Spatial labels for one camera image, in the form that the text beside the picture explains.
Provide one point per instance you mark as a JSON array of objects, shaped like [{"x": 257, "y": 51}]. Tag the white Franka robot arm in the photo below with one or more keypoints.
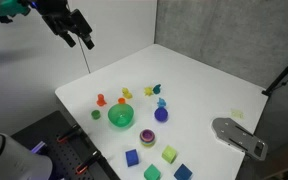
[{"x": 10, "y": 160}]

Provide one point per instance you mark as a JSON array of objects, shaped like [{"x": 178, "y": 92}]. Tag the yellow star toy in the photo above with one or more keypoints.
[{"x": 148, "y": 91}]

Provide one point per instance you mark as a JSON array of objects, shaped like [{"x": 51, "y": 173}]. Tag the royal blue cube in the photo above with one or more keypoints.
[{"x": 132, "y": 157}]

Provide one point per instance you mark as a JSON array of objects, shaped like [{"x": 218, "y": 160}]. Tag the navy blue cube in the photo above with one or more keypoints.
[{"x": 183, "y": 172}]

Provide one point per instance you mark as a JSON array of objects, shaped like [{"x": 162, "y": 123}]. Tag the grey metal mounting plate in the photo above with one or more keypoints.
[{"x": 239, "y": 136}]

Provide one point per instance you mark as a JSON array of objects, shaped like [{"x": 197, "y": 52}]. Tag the large green translucent bowl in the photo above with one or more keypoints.
[{"x": 120, "y": 115}]

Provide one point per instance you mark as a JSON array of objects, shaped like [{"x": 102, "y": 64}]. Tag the small green cup bowl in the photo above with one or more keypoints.
[{"x": 95, "y": 114}]

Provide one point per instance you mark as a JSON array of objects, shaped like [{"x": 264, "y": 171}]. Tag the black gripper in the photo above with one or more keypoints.
[{"x": 55, "y": 15}]

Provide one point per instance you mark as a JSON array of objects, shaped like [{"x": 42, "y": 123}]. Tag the rainbow stacked cups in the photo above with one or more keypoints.
[{"x": 147, "y": 137}]

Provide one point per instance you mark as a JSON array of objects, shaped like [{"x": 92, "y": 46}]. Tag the yellow duck toy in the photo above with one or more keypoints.
[{"x": 127, "y": 93}]

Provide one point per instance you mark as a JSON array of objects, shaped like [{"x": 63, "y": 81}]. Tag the orange toy figure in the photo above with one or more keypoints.
[{"x": 101, "y": 100}]

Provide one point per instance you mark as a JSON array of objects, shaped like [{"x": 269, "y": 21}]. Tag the light blue toy figure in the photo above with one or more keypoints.
[{"x": 161, "y": 102}]

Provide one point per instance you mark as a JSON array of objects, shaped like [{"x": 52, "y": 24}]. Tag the black stand pole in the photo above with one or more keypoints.
[{"x": 284, "y": 75}]

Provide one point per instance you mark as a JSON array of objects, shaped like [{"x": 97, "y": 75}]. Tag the lime green cube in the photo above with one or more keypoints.
[{"x": 169, "y": 154}]

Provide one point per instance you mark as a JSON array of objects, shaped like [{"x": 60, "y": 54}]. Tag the black clamp orange tip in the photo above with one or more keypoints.
[
  {"x": 69, "y": 133},
  {"x": 89, "y": 161}
]

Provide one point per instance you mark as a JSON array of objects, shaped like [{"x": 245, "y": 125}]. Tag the small orange cup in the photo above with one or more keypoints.
[{"x": 121, "y": 100}]

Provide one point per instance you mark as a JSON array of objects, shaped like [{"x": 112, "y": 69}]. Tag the black perforated base board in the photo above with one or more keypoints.
[{"x": 64, "y": 156}]

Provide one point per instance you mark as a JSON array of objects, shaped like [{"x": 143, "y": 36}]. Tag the pale yellow tape patch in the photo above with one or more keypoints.
[{"x": 236, "y": 113}]

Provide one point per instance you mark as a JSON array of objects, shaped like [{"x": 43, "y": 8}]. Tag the teal toy figure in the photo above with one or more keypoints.
[{"x": 157, "y": 89}]

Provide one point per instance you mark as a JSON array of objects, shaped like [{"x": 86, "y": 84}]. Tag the teal wrist mount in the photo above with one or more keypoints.
[{"x": 7, "y": 7}]

